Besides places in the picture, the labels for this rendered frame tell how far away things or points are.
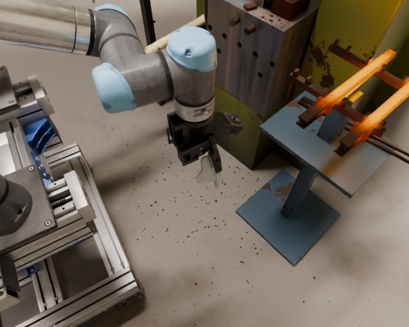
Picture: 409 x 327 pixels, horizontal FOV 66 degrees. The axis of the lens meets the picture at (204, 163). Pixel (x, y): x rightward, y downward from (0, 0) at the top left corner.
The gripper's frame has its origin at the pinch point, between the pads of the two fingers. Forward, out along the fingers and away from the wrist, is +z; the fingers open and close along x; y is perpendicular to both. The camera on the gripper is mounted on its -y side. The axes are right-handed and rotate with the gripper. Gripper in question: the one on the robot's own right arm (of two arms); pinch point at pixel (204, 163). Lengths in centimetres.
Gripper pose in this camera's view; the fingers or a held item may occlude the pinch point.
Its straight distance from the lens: 76.8
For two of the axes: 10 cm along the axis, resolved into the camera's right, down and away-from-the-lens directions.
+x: 4.9, 7.2, -4.8
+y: -8.7, 4.1, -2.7
